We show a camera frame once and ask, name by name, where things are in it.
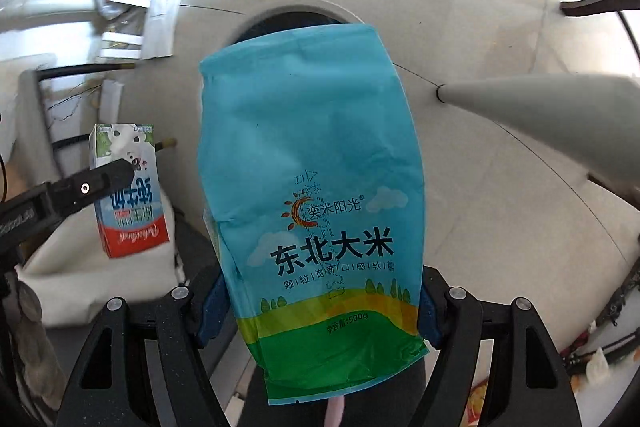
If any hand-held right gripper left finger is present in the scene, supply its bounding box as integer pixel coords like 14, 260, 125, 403
56, 264, 236, 427

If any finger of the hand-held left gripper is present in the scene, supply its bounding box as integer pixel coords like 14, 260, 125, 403
45, 158, 137, 220

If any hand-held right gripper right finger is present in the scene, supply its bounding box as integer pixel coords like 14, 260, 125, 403
417, 264, 581, 427

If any red white milk carton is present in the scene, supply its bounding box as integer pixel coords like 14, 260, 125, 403
89, 123, 171, 259

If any blue green rice bag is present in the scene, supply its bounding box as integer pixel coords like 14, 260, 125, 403
196, 24, 430, 407

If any white round trash bin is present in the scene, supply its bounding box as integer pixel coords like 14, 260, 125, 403
220, 0, 371, 58

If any white cushioned seat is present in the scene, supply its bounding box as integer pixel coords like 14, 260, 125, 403
17, 67, 188, 325

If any orange snack packet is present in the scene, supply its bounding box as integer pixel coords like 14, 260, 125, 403
465, 379, 491, 427

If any grey brown cloth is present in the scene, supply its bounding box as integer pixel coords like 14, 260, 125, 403
10, 277, 66, 408

